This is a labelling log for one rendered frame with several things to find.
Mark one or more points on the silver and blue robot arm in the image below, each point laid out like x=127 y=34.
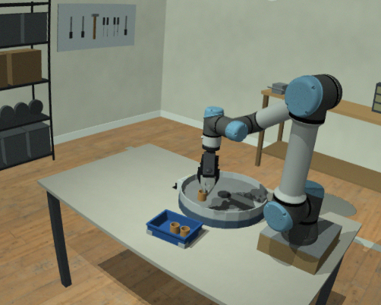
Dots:
x=308 y=98

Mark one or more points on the bronze bushing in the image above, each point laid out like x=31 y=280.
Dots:
x=201 y=196
x=174 y=227
x=184 y=231

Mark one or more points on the blue crate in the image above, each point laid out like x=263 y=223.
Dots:
x=159 y=227

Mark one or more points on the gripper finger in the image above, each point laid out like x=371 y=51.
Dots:
x=201 y=180
x=213 y=182

